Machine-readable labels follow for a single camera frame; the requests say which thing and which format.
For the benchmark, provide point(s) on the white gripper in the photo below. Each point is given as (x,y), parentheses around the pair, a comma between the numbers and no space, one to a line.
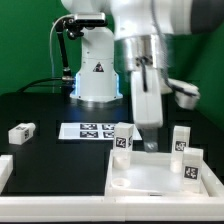
(147,88)

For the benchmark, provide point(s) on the white square tabletop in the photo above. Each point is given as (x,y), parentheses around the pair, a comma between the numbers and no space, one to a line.
(146,174)

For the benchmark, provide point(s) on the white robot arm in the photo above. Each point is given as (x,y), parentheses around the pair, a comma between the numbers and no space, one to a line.
(141,27)

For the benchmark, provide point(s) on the white marker base plate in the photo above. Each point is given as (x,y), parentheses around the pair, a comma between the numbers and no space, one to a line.
(86,131)

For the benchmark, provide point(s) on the black camera on stand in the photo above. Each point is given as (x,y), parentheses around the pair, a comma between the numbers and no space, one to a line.
(74,24)

